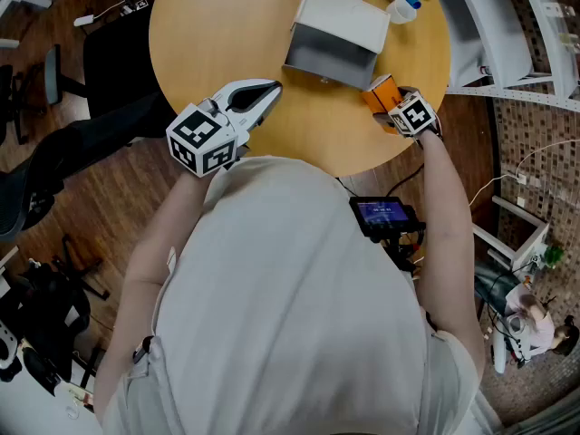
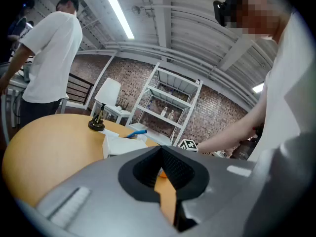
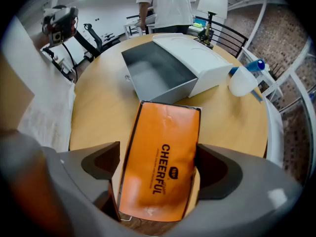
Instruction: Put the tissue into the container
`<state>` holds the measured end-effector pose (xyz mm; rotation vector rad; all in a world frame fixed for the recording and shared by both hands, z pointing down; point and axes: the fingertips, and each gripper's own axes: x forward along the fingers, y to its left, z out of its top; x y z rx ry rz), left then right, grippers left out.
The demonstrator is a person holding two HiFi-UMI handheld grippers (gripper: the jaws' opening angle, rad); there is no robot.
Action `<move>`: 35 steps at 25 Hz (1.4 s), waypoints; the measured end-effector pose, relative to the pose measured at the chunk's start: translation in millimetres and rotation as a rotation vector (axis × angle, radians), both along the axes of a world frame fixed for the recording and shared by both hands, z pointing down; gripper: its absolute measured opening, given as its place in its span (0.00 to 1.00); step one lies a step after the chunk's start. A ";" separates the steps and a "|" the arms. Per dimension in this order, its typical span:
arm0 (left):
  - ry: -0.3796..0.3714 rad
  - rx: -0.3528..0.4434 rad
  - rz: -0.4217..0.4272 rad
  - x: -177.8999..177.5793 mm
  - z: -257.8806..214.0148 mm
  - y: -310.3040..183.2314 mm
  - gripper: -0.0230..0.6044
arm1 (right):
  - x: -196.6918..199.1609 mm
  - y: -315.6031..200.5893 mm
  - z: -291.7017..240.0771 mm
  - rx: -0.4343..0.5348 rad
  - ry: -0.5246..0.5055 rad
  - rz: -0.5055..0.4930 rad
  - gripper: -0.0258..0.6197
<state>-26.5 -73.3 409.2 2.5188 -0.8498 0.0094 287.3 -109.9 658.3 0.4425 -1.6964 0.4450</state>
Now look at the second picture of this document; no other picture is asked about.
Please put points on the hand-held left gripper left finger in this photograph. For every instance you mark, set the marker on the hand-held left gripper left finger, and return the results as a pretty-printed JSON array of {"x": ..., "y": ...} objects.
[{"x": 98, "y": 194}]

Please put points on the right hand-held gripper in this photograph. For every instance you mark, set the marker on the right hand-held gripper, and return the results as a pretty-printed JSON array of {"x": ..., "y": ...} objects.
[{"x": 188, "y": 145}]

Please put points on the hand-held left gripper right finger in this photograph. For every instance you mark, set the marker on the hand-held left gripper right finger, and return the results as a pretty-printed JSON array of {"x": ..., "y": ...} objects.
[{"x": 222, "y": 194}]

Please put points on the white container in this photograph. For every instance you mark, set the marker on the white container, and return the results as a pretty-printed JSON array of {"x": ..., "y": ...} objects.
[{"x": 126, "y": 144}]

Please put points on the person's right forearm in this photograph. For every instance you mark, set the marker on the person's right forearm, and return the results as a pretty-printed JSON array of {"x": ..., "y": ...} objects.
[{"x": 232, "y": 132}]

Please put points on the clear plastic bottle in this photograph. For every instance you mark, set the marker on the clear plastic bottle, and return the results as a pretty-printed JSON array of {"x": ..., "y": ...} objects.
[
  {"x": 171, "y": 115},
  {"x": 164, "y": 111}
]

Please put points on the white metal shelf rack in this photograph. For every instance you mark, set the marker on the white metal shelf rack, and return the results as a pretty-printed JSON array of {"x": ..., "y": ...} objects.
[{"x": 170, "y": 100}]

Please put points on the blue plastic tube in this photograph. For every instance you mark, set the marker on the blue plastic tube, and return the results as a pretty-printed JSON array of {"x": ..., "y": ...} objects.
[{"x": 137, "y": 133}]

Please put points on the small white side table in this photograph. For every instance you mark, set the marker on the small white side table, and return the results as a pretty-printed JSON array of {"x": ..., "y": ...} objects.
[{"x": 119, "y": 113}]

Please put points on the long ceiling light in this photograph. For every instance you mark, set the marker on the long ceiling light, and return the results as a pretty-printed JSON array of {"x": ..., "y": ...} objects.
[
  {"x": 120, "y": 15},
  {"x": 258, "y": 88}
]

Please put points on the white shade table lamp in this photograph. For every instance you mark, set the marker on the white shade table lamp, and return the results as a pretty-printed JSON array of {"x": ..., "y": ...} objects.
[{"x": 108, "y": 91}]

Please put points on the person's white shirt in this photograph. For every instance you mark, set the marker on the person's white shirt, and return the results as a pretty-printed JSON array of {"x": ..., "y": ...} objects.
[{"x": 284, "y": 95}]

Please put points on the black metal railing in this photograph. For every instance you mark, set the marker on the black metal railing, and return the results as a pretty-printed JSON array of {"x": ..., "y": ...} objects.
[{"x": 79, "y": 88}]

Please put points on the person's head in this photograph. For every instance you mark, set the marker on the person's head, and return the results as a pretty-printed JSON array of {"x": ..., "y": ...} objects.
[{"x": 256, "y": 13}]

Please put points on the black head-mounted camera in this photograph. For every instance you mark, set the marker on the black head-mounted camera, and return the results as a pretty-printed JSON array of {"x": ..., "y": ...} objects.
[{"x": 221, "y": 11}]

